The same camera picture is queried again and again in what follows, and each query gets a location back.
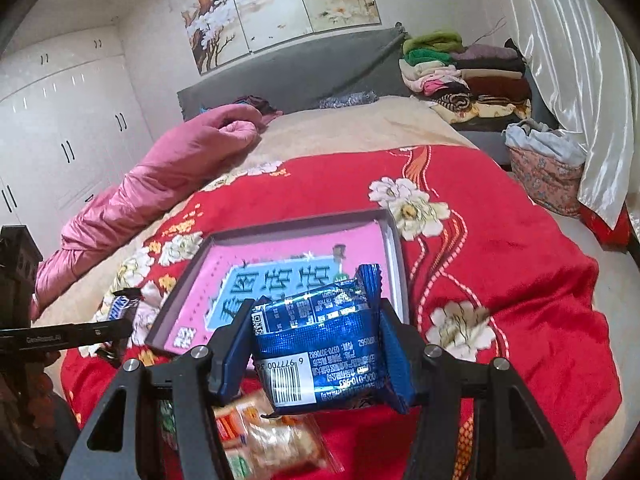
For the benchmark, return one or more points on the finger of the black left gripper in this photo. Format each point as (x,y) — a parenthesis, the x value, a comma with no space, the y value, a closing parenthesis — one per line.
(62,337)

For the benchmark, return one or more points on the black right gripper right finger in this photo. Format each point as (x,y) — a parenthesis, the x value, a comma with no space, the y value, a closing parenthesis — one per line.
(511,437)

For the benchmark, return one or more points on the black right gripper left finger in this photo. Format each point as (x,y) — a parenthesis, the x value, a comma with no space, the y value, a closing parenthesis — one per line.
(121,439)

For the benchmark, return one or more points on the brown Snickers bar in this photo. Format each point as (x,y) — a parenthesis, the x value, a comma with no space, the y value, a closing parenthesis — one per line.
(125,304)

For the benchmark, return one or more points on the orange cracker packet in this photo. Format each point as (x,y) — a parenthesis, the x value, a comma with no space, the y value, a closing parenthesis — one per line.
(258,445)

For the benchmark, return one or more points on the blue foil snack packet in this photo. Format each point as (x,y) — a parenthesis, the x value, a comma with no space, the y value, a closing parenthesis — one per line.
(320,349)

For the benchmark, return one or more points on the white wardrobe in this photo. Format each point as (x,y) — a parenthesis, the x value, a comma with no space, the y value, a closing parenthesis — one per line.
(71,127)

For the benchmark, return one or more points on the red floral blanket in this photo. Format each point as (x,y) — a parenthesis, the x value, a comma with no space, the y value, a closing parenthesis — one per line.
(489,273)

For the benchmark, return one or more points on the grey cardboard box tray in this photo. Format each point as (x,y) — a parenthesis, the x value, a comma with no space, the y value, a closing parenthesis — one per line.
(285,279)

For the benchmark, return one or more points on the pink book with blue label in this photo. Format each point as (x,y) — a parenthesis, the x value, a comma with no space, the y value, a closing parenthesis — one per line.
(280,284)

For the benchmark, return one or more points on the pink quilt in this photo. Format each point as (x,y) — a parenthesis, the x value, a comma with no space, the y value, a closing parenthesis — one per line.
(174,168)

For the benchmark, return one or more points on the floral fabric basket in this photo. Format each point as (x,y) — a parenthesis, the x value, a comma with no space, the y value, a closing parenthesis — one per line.
(548,182)

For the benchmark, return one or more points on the pale blue crumpled clothes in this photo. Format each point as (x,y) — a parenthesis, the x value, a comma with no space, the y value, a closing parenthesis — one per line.
(562,145)

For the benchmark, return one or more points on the beige bed sheet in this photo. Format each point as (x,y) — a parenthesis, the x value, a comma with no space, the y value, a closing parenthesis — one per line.
(86,292)

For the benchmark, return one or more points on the stack of folded clothes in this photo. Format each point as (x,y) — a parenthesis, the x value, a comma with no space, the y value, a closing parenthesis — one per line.
(465,83)

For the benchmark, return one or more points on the dark patterned pillow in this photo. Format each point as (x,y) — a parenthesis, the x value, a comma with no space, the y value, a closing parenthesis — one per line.
(348,100)

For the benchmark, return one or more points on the white satin curtain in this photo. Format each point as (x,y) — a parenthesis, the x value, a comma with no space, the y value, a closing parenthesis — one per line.
(589,78)

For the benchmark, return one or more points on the grey headboard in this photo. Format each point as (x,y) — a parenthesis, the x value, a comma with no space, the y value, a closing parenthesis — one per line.
(295,79)

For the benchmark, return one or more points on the floral wall painting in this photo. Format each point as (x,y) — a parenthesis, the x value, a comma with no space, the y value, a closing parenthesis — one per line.
(220,31)

